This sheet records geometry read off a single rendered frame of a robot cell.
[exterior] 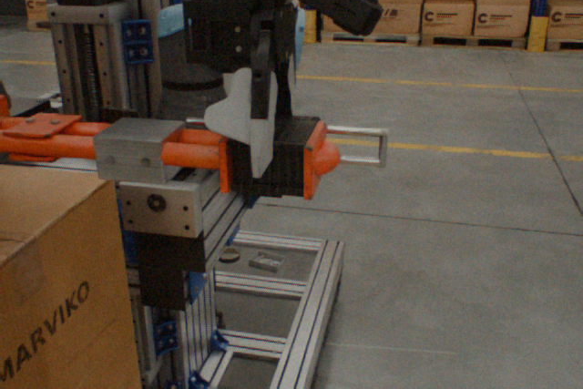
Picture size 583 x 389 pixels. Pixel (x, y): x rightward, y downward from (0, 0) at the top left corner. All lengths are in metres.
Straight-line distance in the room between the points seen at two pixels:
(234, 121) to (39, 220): 0.34
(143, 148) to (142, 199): 0.49
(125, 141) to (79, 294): 0.32
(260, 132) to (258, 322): 1.54
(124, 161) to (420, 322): 1.93
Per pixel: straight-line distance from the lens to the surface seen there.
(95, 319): 0.90
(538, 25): 7.69
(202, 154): 0.55
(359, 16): 0.50
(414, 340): 2.32
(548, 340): 2.47
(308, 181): 0.52
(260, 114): 0.50
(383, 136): 0.57
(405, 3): 7.64
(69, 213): 0.80
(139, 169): 0.58
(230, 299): 2.12
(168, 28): 1.10
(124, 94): 1.31
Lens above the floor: 1.40
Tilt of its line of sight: 22 degrees down
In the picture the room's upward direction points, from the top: straight up
